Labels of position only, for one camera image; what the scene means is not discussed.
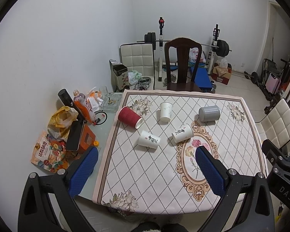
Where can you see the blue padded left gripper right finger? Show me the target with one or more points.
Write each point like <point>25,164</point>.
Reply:
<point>212,169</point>

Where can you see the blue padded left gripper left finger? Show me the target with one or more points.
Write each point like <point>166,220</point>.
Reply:
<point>80,170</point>

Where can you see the white paper cup red logo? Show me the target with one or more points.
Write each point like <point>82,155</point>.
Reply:
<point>149,140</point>

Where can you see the white calligraphy paper cup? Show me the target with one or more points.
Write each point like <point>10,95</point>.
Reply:
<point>183,133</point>

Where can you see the grey plastic cup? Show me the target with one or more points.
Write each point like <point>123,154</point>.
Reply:
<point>209,113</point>

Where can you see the red ribbed paper cup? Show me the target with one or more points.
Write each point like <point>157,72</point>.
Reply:
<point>130,118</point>

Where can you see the white floral paper cup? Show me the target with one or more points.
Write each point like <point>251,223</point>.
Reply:
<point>165,111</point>

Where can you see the colourful snack packet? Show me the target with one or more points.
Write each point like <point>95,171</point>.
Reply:
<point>49,153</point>

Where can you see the orange cardboard box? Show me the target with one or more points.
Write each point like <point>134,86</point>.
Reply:
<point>86,140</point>

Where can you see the yellow plastic bag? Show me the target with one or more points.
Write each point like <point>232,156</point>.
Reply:
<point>60,122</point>

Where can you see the patterned floral table mat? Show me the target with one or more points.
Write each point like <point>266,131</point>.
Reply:
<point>167,180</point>

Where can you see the orange drink bottle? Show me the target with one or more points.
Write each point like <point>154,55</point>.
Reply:
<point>84,105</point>

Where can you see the glass ashtray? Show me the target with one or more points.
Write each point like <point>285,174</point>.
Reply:
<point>111,101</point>

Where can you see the cream padded chair right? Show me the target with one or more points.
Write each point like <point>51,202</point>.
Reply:
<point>276,125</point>

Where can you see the cream padded chair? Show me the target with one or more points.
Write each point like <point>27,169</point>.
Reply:
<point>139,57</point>
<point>276,125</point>

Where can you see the black cylinder bottle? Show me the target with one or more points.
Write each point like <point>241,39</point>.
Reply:
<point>67,101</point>

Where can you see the blue weight bench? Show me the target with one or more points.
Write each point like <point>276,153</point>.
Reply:
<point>202,81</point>

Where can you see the cardboard box with bag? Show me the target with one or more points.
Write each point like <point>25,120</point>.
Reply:
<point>222,71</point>

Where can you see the pink suitcase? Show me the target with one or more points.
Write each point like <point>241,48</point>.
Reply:
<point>272,84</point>

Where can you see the steel pedal trash bin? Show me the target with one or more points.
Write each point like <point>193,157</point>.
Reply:
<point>119,76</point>

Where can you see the green white plastic bag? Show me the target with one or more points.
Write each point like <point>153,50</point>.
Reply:
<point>134,77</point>

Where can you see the white plastic bag on bench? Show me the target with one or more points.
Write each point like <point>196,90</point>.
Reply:
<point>193,54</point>

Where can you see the barbell rack with weights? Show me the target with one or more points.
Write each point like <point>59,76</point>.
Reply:
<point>218,46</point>

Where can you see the dark wooden chair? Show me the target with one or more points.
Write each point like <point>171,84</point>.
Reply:
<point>182,84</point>

